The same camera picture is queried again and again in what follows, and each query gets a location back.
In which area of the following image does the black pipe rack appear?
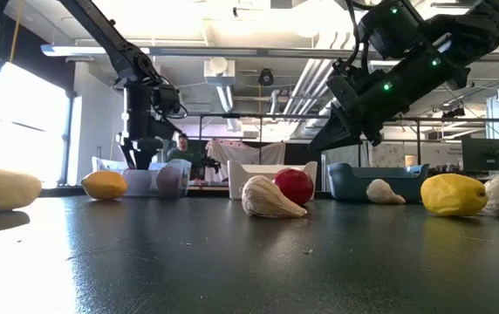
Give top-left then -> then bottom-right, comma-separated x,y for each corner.
197,113 -> 499,167

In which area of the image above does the white ceiling light bar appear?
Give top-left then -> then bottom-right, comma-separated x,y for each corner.
39,42 -> 153,58

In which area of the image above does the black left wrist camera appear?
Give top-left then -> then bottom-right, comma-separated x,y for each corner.
151,84 -> 184,119

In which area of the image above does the yellow toy lemon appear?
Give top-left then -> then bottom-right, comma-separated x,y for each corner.
80,169 -> 129,201
420,173 -> 489,218

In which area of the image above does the blue-grey plastic basket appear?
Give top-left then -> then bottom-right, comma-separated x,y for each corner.
326,161 -> 431,203

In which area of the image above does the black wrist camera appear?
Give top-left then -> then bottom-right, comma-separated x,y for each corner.
151,84 -> 184,119
357,0 -> 432,61

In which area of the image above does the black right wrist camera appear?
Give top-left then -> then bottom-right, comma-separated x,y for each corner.
357,0 -> 432,61

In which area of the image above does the black table mat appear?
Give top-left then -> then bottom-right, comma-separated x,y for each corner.
0,186 -> 499,314

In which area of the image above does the person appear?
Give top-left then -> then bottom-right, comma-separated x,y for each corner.
165,132 -> 206,181

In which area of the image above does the yellow strap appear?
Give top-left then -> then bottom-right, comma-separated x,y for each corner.
8,0 -> 24,65

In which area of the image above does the pale yellow potato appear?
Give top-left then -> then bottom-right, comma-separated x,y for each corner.
0,167 -> 44,213

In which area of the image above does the clear plastic basket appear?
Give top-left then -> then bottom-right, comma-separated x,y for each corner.
91,155 -> 193,199

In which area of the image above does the white hanging cloth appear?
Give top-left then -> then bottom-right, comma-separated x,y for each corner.
205,138 -> 287,167

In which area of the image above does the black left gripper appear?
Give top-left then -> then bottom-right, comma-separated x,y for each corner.
116,85 -> 176,171

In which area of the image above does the white plastic basket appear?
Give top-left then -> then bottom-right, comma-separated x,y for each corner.
226,159 -> 319,201

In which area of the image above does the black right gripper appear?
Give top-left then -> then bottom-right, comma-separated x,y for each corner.
309,58 -> 434,152

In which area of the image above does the black monitor on stand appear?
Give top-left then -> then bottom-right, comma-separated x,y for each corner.
461,138 -> 499,173

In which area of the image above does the black ceiling camera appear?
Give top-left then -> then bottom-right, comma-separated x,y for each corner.
256,67 -> 276,87

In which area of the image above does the white pendant lamp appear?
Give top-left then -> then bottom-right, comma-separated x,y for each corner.
202,55 -> 236,87

